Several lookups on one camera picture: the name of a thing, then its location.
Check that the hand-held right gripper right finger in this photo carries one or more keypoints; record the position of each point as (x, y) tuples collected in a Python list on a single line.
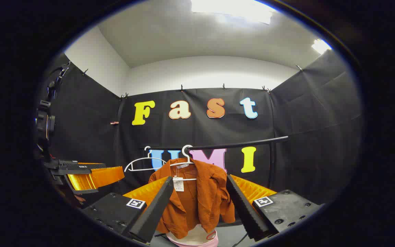
[(245, 209)]

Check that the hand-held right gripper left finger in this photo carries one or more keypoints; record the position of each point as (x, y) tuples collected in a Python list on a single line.
[(153, 212)]

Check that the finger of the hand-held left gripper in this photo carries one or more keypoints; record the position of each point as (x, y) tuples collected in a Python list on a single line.
[(98, 178), (87, 165)]

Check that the orange knit cardigan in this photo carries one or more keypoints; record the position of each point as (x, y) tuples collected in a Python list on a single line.
[(204, 195)]

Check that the white laundry hamper pink rim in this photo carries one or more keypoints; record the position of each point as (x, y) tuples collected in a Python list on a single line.
[(194, 237)]

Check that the white plastic clothes hanger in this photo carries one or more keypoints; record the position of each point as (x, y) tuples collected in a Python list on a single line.
[(142, 169), (183, 149)]

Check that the black clothes rack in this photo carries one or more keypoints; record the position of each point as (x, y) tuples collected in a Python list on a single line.
[(252, 142)]

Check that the white paper garment tag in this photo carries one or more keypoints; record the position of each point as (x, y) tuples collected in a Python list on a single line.
[(178, 184)]

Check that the black backdrop cloth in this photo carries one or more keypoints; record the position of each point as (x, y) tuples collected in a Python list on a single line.
[(307, 113)]

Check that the small ceiling light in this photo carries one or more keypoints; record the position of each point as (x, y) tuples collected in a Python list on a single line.
[(320, 46)]

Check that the large ceiling light panel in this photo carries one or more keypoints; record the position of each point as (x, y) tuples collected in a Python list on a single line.
[(231, 8)]

